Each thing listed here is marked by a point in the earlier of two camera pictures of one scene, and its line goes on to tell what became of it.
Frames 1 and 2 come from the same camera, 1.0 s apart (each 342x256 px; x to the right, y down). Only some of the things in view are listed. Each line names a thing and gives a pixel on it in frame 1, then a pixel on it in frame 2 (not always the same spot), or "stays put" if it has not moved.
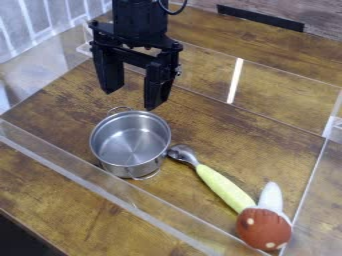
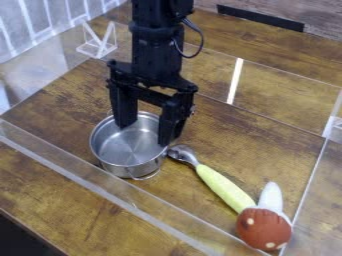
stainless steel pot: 128,141 stays put
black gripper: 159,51 → 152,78
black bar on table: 267,19 stays put
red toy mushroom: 263,227 stays put
